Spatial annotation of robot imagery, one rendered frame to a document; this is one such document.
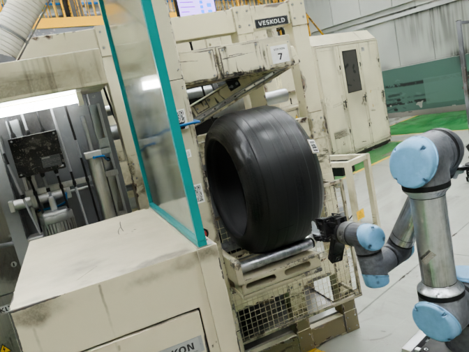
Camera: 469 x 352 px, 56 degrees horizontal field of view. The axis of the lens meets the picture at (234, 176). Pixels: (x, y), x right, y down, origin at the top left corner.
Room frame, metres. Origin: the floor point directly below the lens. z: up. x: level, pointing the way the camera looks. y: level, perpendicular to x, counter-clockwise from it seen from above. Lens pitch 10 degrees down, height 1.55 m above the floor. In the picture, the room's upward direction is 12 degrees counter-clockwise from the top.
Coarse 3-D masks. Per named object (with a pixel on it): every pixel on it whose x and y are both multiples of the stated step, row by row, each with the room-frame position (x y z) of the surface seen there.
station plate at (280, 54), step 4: (284, 44) 2.12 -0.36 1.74; (272, 48) 2.10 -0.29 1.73; (276, 48) 2.10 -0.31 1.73; (280, 48) 2.11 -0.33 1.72; (284, 48) 2.12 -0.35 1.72; (272, 52) 2.09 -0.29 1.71; (276, 52) 2.10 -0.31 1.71; (280, 52) 2.11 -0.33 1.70; (284, 52) 2.11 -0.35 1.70; (272, 56) 2.09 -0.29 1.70; (276, 56) 2.10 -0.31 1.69; (280, 56) 2.11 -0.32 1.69; (284, 56) 2.11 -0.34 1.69; (288, 56) 2.12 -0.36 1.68; (272, 60) 2.09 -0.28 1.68; (276, 60) 2.10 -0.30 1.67; (280, 60) 2.10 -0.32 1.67; (284, 60) 2.11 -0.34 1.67; (288, 60) 2.12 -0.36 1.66
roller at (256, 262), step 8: (304, 240) 1.73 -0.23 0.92; (312, 240) 1.73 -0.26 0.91; (280, 248) 1.70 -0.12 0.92; (288, 248) 1.70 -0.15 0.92; (296, 248) 1.70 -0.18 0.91; (304, 248) 1.71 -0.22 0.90; (256, 256) 1.66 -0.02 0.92; (264, 256) 1.66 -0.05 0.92; (272, 256) 1.66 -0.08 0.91; (280, 256) 1.67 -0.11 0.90; (288, 256) 1.70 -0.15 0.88; (248, 264) 1.63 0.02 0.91; (256, 264) 1.64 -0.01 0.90; (264, 264) 1.65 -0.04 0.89
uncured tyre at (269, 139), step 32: (224, 128) 1.71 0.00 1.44; (256, 128) 1.64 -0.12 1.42; (288, 128) 1.66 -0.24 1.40; (224, 160) 2.08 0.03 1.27; (256, 160) 1.56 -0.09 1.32; (288, 160) 1.58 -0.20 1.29; (224, 192) 2.07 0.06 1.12; (256, 192) 1.54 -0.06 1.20; (288, 192) 1.55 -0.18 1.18; (320, 192) 1.61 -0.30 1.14; (224, 224) 1.91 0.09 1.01; (256, 224) 1.57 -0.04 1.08; (288, 224) 1.58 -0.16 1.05
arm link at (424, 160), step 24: (408, 144) 1.04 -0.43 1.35; (432, 144) 1.03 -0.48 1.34; (456, 144) 1.08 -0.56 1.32; (408, 168) 1.04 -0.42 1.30; (432, 168) 1.00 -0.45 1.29; (408, 192) 1.06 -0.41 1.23; (432, 192) 1.02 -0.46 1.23; (432, 216) 1.04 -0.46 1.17; (432, 240) 1.04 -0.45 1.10; (432, 264) 1.04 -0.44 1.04; (432, 288) 1.05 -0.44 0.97; (456, 288) 1.03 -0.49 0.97; (432, 312) 1.02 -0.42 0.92; (456, 312) 1.02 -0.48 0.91; (432, 336) 1.04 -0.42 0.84; (456, 336) 1.03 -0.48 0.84
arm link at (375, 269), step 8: (384, 248) 1.28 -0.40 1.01; (360, 256) 1.23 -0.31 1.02; (368, 256) 1.21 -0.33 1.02; (376, 256) 1.21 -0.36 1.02; (384, 256) 1.24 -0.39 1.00; (392, 256) 1.25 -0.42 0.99; (360, 264) 1.24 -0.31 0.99; (368, 264) 1.21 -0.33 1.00; (376, 264) 1.21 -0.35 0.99; (384, 264) 1.22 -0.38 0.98; (392, 264) 1.24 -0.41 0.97; (368, 272) 1.21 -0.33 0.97; (376, 272) 1.21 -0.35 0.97; (384, 272) 1.21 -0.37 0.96; (368, 280) 1.22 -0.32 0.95; (376, 280) 1.20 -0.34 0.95; (384, 280) 1.21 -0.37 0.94
